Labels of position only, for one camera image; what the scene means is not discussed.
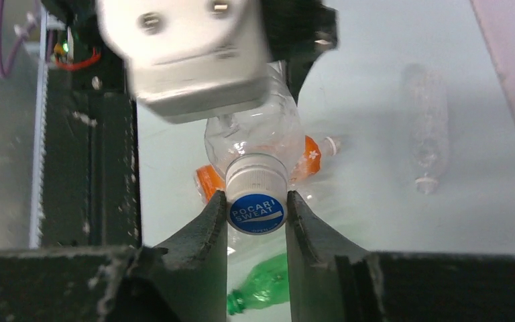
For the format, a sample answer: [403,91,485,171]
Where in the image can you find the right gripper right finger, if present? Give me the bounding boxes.
[286,191,515,321]

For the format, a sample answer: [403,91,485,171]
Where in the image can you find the Pocari Sweat blue cap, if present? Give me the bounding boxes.
[225,153,288,235]

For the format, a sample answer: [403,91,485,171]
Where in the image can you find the left circuit board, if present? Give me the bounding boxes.
[45,14,101,72]

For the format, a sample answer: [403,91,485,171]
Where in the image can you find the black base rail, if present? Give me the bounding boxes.
[29,1,141,248]

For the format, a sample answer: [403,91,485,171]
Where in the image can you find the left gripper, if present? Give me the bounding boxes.
[260,0,338,104]

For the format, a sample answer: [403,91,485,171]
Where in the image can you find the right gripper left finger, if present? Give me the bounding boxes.
[0,191,227,321]

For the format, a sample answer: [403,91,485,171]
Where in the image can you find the green plastic bottle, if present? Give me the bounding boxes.
[226,253,290,315]

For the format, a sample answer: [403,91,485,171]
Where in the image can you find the orange label bottle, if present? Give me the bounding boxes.
[193,136,342,203]

